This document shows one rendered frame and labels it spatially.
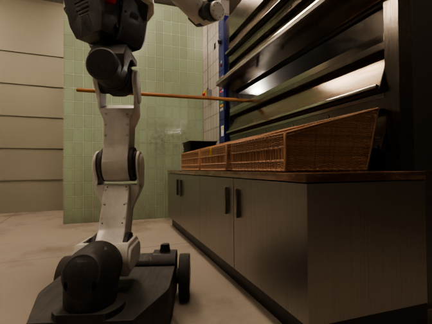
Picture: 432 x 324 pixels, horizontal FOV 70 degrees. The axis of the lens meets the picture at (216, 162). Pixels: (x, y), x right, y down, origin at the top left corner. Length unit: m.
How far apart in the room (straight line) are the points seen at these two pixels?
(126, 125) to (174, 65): 2.72
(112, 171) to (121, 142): 0.13
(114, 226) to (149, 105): 2.68
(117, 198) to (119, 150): 0.19
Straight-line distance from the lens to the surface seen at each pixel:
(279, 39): 2.08
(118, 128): 1.32
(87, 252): 1.01
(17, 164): 5.10
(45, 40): 5.38
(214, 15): 1.42
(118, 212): 1.28
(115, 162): 1.28
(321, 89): 1.87
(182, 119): 3.85
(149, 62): 3.94
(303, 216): 1.02
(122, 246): 1.15
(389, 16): 1.62
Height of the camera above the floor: 0.60
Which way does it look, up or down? 1 degrees up
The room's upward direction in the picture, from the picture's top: straight up
